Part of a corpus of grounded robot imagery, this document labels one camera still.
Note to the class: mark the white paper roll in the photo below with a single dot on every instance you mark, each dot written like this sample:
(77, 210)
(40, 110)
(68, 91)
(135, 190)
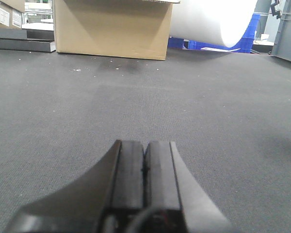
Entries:
(214, 7)

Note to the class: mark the blue plastic crate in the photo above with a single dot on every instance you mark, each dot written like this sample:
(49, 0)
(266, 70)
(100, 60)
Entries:
(227, 32)

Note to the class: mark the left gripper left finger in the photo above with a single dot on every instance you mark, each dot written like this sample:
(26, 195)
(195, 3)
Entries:
(113, 186)

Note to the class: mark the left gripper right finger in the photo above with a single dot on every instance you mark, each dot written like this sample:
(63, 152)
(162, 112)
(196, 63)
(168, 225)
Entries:
(171, 186)

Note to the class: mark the grey plastic bin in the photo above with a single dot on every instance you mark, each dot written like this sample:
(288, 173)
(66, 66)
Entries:
(282, 44)

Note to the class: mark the labelled cardboard box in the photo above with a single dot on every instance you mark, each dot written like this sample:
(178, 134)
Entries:
(11, 12)

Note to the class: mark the dark metal rail beam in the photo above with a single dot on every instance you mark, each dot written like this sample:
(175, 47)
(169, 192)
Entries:
(27, 40)

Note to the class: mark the large cardboard box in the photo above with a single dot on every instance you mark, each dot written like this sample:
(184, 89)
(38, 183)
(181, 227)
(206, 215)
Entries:
(136, 29)

